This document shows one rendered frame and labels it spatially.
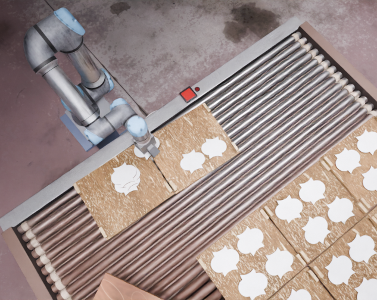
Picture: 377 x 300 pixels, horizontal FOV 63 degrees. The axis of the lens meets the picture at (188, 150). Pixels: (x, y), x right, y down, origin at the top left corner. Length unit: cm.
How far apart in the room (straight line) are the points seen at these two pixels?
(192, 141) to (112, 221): 59
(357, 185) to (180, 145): 95
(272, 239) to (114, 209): 81
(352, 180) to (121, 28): 244
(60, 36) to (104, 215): 87
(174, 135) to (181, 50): 150
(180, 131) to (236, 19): 184
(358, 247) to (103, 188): 131
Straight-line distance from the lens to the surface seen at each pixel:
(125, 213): 165
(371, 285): 182
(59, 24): 129
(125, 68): 303
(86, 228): 171
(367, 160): 191
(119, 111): 132
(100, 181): 170
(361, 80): 206
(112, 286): 155
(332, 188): 178
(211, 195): 164
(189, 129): 171
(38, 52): 129
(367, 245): 181
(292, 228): 168
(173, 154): 167
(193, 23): 326
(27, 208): 185
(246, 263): 163
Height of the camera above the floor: 254
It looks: 74 degrees down
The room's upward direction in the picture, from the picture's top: 2 degrees counter-clockwise
